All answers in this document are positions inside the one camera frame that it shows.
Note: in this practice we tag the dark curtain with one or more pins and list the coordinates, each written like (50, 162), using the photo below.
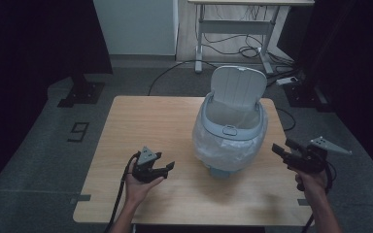
(353, 64)

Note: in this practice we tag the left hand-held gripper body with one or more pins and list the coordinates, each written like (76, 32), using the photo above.
(145, 168)

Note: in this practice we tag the white desk frame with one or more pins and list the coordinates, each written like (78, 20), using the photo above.
(233, 26)

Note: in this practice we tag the grey lidded trash bin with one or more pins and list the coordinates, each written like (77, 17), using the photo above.
(230, 129)

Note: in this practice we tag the white power strip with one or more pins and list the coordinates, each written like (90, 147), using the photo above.
(286, 80)

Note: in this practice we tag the person's right hand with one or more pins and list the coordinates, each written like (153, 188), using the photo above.
(312, 183)

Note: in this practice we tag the white partition panel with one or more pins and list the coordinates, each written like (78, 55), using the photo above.
(136, 26)

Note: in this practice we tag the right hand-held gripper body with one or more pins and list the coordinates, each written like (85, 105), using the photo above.
(307, 160)

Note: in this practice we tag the black stand base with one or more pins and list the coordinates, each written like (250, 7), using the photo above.
(307, 95)
(82, 92)

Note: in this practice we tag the clear plastic bin liner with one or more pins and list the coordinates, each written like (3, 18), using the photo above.
(220, 152)

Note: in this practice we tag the person's left hand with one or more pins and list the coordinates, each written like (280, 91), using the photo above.
(136, 191)

